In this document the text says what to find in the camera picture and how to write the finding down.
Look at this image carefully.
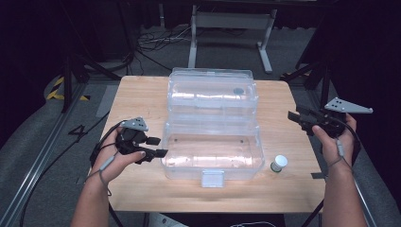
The grey wrist strap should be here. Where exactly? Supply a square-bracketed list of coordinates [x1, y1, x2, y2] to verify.
[86, 154, 116, 197]
[325, 138, 354, 174]

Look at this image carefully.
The clear plastic storage box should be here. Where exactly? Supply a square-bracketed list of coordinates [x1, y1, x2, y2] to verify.
[160, 67, 266, 189]

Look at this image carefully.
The white flat object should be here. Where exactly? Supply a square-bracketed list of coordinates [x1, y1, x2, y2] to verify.
[148, 212, 187, 227]

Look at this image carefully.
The thin white cable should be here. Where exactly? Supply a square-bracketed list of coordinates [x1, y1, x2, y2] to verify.
[230, 220, 278, 227]

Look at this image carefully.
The floor cable bundle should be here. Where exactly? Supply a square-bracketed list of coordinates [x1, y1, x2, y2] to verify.
[136, 25, 193, 53]

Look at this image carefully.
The small white bottle green label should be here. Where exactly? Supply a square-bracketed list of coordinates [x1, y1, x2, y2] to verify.
[270, 154, 288, 173]

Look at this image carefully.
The left hand-held gripper cable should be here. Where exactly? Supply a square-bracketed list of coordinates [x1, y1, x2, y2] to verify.
[89, 121, 126, 227]

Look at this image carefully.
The grey right wrist strap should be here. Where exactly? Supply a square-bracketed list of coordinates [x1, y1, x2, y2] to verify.
[325, 138, 354, 174]

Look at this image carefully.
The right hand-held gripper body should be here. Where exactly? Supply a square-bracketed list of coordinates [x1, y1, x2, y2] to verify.
[306, 96, 374, 139]

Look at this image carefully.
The black tripod stand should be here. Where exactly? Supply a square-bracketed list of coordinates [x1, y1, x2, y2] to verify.
[280, 56, 333, 112]
[61, 53, 122, 114]

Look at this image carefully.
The yellow black hazard tape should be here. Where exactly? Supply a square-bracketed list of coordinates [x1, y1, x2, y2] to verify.
[46, 76, 91, 102]

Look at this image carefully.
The long black floor cable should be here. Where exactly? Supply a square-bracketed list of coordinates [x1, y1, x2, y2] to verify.
[18, 110, 112, 227]

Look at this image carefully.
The person's right hand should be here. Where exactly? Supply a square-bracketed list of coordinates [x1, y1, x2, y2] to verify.
[311, 113, 357, 174]

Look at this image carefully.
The white metal desk frame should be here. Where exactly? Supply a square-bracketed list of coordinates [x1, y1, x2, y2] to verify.
[187, 4, 278, 75]

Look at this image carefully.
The grey left wrist strap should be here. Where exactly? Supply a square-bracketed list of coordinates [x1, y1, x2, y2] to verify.
[86, 154, 116, 197]

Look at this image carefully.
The person's left hand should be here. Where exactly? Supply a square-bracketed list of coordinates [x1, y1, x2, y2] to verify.
[89, 126, 147, 187]

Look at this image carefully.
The right hand-held gripper cable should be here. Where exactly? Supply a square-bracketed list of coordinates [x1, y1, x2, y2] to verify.
[301, 116, 362, 227]

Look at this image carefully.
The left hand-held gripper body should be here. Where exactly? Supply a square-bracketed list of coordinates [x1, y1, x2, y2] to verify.
[114, 116, 153, 156]

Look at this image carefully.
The hand-held gripper cable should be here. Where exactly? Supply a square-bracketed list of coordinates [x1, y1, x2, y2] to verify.
[89, 121, 126, 227]
[301, 116, 362, 227]

